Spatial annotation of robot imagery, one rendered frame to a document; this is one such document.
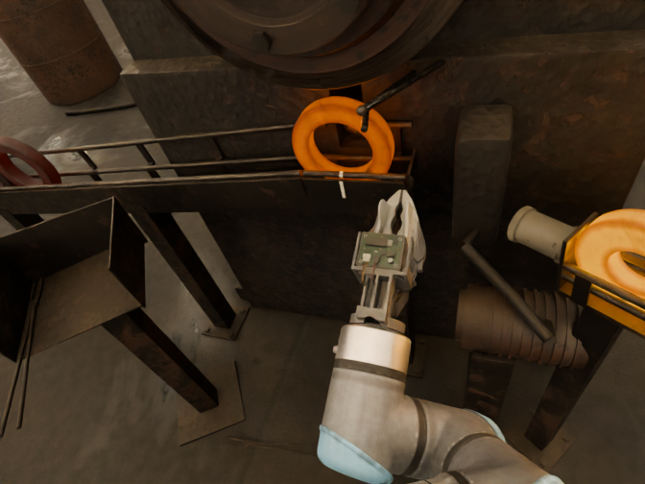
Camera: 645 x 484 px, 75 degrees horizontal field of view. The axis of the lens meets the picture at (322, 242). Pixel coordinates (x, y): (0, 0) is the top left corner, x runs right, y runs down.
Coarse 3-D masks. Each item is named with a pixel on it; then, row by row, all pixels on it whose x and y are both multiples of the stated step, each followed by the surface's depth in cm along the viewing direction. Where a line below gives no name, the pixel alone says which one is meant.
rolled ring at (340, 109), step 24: (336, 96) 70; (312, 120) 71; (336, 120) 70; (360, 120) 68; (384, 120) 70; (312, 144) 78; (384, 144) 70; (312, 168) 80; (336, 168) 80; (360, 168) 79; (384, 168) 74
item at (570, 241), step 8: (592, 216) 58; (584, 224) 58; (576, 232) 57; (568, 240) 57; (576, 240) 58; (568, 248) 58; (568, 256) 59; (560, 264) 60; (576, 264) 63; (560, 272) 61; (568, 272) 62; (560, 280) 62; (560, 288) 63
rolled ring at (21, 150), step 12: (0, 144) 105; (12, 144) 105; (24, 144) 106; (0, 156) 111; (24, 156) 106; (36, 156) 107; (0, 168) 114; (12, 168) 116; (36, 168) 108; (48, 168) 110; (12, 180) 117; (24, 180) 117; (36, 180) 118; (48, 180) 111; (60, 180) 115
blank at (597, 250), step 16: (592, 224) 55; (608, 224) 52; (624, 224) 51; (640, 224) 49; (592, 240) 56; (608, 240) 54; (624, 240) 52; (640, 240) 50; (576, 256) 59; (592, 256) 57; (608, 256) 55; (592, 272) 59; (608, 272) 57; (624, 272) 57; (624, 288) 56; (640, 288) 55
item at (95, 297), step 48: (0, 240) 83; (48, 240) 87; (96, 240) 90; (144, 240) 94; (0, 288) 82; (48, 288) 90; (96, 288) 85; (144, 288) 82; (0, 336) 77; (48, 336) 81; (144, 336) 96; (192, 384) 115; (192, 432) 123
